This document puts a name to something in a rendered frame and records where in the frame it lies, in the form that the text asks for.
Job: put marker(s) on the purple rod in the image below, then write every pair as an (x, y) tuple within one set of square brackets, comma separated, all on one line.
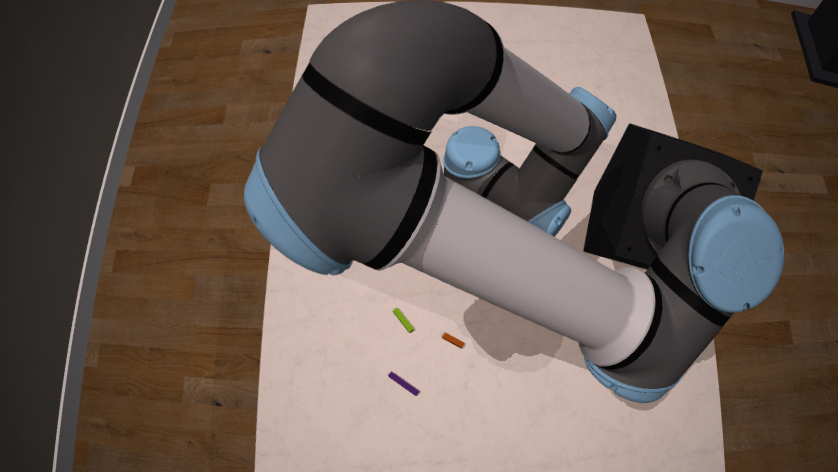
[(403, 383)]

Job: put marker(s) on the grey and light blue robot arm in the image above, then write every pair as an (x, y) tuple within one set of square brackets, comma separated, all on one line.
[(338, 180)]

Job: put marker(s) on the lime green rod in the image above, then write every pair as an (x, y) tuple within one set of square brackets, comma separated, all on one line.
[(403, 320)]

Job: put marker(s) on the orange rod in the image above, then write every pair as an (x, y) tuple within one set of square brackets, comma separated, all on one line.
[(453, 340)]

